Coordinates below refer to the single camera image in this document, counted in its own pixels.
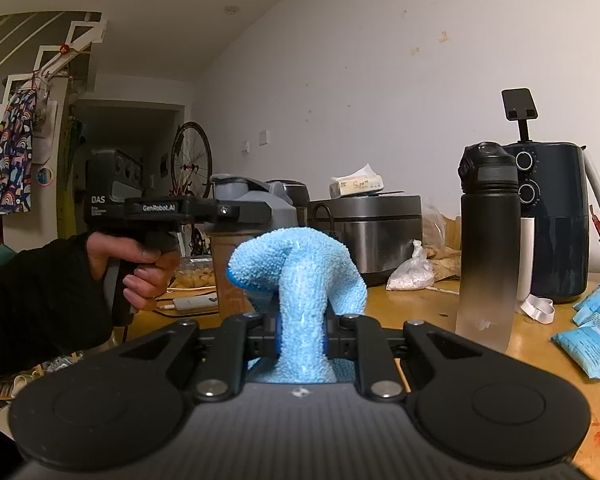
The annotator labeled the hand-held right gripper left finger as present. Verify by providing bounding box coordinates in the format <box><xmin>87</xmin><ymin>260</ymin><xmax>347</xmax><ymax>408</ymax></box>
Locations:
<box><xmin>115</xmin><ymin>312</ymin><xmax>283</xmax><ymax>403</ymax></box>

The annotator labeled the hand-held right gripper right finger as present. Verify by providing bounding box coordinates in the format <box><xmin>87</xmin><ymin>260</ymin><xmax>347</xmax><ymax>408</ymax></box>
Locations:
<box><xmin>325</xmin><ymin>314</ymin><xmax>486</xmax><ymax>402</ymax></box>

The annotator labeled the person's left hand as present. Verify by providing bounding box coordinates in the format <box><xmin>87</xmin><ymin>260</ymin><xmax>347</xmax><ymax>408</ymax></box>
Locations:
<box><xmin>86</xmin><ymin>232</ymin><xmax>179</xmax><ymax>315</ymax></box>

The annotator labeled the white plastic bag of grains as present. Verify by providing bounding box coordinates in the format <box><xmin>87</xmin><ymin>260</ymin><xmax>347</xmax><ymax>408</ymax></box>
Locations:
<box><xmin>386</xmin><ymin>240</ymin><xmax>436</xmax><ymax>292</ymax></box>

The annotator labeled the black phone stand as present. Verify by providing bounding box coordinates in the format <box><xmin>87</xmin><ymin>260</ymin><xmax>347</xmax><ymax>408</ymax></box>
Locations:
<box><xmin>501</xmin><ymin>88</ymin><xmax>539</xmax><ymax>143</ymax></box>

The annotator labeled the blue microfiber cloth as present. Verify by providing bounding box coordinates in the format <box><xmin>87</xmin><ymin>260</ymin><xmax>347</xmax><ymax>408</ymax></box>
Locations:
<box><xmin>227</xmin><ymin>227</ymin><xmax>368</xmax><ymax>385</ymax></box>

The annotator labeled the white paper tube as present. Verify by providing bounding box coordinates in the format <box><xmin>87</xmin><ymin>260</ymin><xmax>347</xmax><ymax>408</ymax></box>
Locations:
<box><xmin>582</xmin><ymin>150</ymin><xmax>600</xmax><ymax>216</ymax></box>

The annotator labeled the grey bottle lid with handle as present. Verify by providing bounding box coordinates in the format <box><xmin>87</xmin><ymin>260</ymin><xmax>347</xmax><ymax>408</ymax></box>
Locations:
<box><xmin>209</xmin><ymin>174</ymin><xmax>299</xmax><ymax>322</ymax></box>

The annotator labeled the silver rice cooker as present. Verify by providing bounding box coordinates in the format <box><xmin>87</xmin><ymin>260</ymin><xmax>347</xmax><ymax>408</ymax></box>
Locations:
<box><xmin>307</xmin><ymin>195</ymin><xmax>423</xmax><ymax>286</ymax></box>

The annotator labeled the person's left forearm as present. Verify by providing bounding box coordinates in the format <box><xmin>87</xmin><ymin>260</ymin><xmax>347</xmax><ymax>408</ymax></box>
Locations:
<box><xmin>0</xmin><ymin>234</ymin><xmax>117</xmax><ymax>386</ymax></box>

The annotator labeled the clear snack container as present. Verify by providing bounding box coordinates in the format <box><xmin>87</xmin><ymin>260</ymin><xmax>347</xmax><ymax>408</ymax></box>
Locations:
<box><xmin>172</xmin><ymin>257</ymin><xmax>216</xmax><ymax>291</ymax></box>

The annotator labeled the dark blue air fryer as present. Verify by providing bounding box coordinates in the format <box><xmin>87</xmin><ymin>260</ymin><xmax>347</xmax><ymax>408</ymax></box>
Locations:
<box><xmin>502</xmin><ymin>141</ymin><xmax>591</xmax><ymax>304</ymax></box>

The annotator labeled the brown paper bag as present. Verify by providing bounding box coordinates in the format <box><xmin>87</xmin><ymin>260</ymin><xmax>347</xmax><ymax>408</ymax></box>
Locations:
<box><xmin>422</xmin><ymin>205</ymin><xmax>462</xmax><ymax>281</ymax></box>

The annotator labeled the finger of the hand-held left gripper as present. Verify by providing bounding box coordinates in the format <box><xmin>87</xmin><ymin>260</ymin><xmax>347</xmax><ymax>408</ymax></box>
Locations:
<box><xmin>125</xmin><ymin>196</ymin><xmax>246</xmax><ymax>225</ymax></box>

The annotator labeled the black frosted water bottle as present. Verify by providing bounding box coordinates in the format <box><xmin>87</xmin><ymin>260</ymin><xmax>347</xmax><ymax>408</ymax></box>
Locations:
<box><xmin>455</xmin><ymin>142</ymin><xmax>522</xmax><ymax>353</ymax></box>

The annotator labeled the colourful hanging cloth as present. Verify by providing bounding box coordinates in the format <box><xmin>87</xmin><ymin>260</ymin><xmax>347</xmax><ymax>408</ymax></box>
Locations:
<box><xmin>0</xmin><ymin>87</ymin><xmax>35</xmax><ymax>215</ymax></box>

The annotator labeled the white staircase railing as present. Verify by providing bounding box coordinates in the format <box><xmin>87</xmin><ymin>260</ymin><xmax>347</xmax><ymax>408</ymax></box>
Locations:
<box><xmin>0</xmin><ymin>10</ymin><xmax>106</xmax><ymax>146</ymax></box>

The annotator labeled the black steel electric kettle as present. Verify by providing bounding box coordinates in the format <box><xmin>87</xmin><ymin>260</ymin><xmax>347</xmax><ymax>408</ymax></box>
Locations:
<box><xmin>266</xmin><ymin>179</ymin><xmax>311</xmax><ymax>208</ymax></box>

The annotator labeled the bicycle wheel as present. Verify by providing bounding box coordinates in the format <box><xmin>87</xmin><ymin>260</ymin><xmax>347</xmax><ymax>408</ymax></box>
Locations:
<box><xmin>170</xmin><ymin>121</ymin><xmax>214</xmax><ymax>200</ymax></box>

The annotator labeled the tissue box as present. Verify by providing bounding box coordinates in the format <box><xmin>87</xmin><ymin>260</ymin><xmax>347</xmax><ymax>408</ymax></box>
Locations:
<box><xmin>329</xmin><ymin>164</ymin><xmax>384</xmax><ymax>198</ymax></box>

